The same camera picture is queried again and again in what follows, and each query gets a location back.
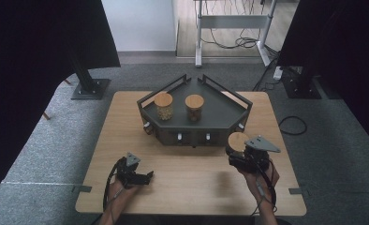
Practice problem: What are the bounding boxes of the white desk frame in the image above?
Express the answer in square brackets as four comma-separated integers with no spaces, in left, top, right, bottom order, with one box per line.
[194,0,279,68]

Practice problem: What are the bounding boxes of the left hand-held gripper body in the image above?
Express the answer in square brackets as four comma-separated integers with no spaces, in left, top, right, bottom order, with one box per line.
[115,152,143,189]

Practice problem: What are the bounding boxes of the black curtain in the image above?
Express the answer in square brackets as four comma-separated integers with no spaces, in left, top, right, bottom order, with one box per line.
[0,0,121,207]
[277,0,369,154]

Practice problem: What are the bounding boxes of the person's right hand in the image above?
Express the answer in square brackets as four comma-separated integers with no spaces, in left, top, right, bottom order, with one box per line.
[236,165,281,197]

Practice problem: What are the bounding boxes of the person's left hand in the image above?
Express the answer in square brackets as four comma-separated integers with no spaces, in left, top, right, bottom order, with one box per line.
[109,180,140,203]

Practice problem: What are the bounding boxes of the black floor cables bundle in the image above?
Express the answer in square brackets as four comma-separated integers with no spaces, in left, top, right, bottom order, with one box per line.
[200,0,280,51]

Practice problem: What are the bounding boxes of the glass jar of pale seeds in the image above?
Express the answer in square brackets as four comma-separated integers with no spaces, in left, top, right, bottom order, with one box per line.
[154,92,175,122]

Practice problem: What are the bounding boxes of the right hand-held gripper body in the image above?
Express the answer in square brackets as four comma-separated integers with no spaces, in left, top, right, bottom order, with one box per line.
[244,135,282,174]

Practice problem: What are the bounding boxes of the black power strip cable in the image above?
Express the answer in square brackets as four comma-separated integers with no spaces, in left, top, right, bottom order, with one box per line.
[252,55,280,92]

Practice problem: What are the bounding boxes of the glass jar of brown nuts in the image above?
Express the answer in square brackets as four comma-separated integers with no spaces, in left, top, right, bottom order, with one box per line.
[184,94,205,123]

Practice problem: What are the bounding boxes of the glass jar with dark red contents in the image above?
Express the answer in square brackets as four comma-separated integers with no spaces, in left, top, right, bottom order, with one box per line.
[227,131,251,158]

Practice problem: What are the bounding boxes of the black corner shelf rack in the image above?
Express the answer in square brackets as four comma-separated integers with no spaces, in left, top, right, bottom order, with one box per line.
[137,73,254,148]

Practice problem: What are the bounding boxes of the looped black floor cable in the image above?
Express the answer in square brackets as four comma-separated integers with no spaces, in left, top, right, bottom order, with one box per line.
[278,115,308,136]

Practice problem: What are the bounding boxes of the black metal stand with base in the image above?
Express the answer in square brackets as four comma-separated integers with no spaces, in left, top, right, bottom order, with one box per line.
[281,66,322,100]
[69,52,111,101]

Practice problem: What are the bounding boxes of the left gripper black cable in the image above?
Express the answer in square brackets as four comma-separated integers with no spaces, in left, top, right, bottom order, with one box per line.
[102,157,125,212]

